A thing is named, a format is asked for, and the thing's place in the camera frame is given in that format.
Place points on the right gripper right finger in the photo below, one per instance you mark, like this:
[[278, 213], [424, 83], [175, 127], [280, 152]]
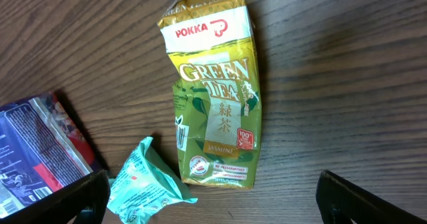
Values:
[[341, 201]]

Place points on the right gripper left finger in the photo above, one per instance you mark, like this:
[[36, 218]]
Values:
[[83, 201]]

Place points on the teal wet wipes pack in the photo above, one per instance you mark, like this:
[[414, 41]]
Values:
[[145, 185]]

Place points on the purple sanitary pad pack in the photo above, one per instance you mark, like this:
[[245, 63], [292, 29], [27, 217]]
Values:
[[42, 151]]

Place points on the green tea carton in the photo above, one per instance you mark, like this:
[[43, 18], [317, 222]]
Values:
[[217, 101]]

